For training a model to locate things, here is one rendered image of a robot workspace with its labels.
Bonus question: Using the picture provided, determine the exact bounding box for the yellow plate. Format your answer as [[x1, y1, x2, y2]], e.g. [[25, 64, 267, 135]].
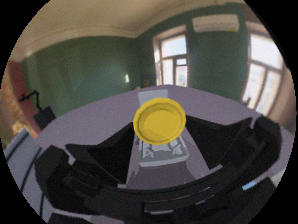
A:
[[133, 97, 186, 145]]

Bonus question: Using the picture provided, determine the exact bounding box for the white cylinder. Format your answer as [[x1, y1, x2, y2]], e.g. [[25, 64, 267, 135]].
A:
[[270, 168, 286, 186]]

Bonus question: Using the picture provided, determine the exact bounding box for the light blue square mat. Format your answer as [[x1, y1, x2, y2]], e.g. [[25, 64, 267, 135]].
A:
[[242, 181, 255, 190]]

